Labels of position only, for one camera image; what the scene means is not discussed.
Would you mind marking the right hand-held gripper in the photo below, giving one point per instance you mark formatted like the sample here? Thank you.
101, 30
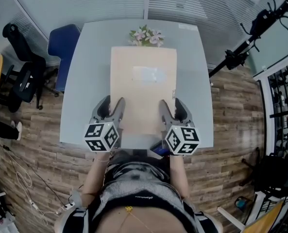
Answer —
182, 139

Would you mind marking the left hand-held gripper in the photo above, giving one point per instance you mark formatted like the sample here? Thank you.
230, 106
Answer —
101, 136

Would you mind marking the person's left forearm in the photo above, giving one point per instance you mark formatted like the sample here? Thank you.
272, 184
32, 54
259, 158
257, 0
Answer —
95, 176

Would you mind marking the person's right forearm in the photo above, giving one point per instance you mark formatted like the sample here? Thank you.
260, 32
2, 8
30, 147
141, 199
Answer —
180, 176

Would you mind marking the grey square table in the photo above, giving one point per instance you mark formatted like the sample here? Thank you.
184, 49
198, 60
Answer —
85, 81

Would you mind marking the blue chair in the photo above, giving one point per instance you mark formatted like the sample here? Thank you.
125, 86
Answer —
63, 52

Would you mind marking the potted pink flowers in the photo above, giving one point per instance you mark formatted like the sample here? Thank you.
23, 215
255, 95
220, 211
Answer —
147, 35

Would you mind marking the black office chair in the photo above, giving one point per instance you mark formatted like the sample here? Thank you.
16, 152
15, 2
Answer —
24, 81

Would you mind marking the person's torso in striped top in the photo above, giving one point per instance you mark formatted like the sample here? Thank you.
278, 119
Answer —
141, 198

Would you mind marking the white shelf rack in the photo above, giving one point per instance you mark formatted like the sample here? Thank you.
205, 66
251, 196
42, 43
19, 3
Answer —
282, 110

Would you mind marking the black tripod stand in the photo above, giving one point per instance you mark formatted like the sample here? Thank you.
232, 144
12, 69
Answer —
253, 35

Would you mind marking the teal object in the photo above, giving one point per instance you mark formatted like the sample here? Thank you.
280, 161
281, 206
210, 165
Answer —
242, 202

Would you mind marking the black swivel chair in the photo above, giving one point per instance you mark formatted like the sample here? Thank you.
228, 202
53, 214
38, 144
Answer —
275, 176

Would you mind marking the wooden table with white frame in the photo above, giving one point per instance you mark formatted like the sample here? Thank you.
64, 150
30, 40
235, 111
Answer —
267, 217

